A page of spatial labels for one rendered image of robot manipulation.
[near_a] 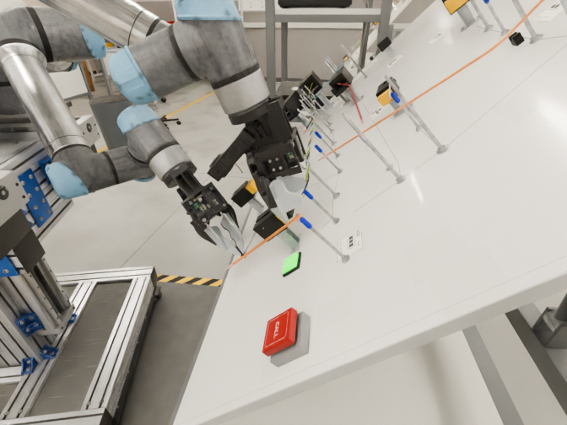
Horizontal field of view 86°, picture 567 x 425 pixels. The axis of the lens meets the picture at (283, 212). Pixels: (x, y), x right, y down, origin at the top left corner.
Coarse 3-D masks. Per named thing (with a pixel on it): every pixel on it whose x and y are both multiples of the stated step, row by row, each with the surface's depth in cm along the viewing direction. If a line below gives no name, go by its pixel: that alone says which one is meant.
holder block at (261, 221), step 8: (264, 216) 59; (272, 216) 55; (256, 224) 58; (264, 224) 57; (272, 224) 56; (280, 224) 56; (256, 232) 58; (264, 232) 58; (272, 232) 57; (280, 232) 57
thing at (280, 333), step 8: (288, 312) 41; (296, 312) 41; (272, 320) 42; (280, 320) 41; (288, 320) 40; (272, 328) 41; (280, 328) 40; (288, 328) 38; (272, 336) 40; (280, 336) 39; (288, 336) 37; (264, 344) 40; (272, 344) 39; (280, 344) 38; (288, 344) 38; (264, 352) 39; (272, 352) 39
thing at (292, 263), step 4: (296, 252) 56; (300, 252) 57; (292, 256) 56; (296, 256) 55; (300, 256) 56; (284, 260) 58; (288, 260) 57; (292, 260) 56; (296, 260) 55; (284, 264) 57; (288, 264) 56; (292, 264) 54; (296, 264) 54; (284, 268) 56; (288, 268) 55; (292, 268) 54; (296, 268) 54; (284, 272) 55; (288, 272) 55; (284, 276) 55
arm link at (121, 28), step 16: (48, 0) 47; (64, 0) 46; (80, 0) 46; (96, 0) 47; (112, 0) 47; (128, 0) 49; (80, 16) 48; (96, 16) 47; (112, 16) 48; (128, 16) 48; (144, 16) 49; (96, 32) 50; (112, 32) 49; (128, 32) 49; (144, 32) 49
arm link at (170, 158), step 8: (160, 152) 58; (168, 152) 59; (176, 152) 60; (184, 152) 61; (152, 160) 59; (160, 160) 58; (168, 160) 58; (176, 160) 59; (184, 160) 60; (152, 168) 60; (160, 168) 59; (168, 168) 58; (176, 168) 59; (160, 176) 60
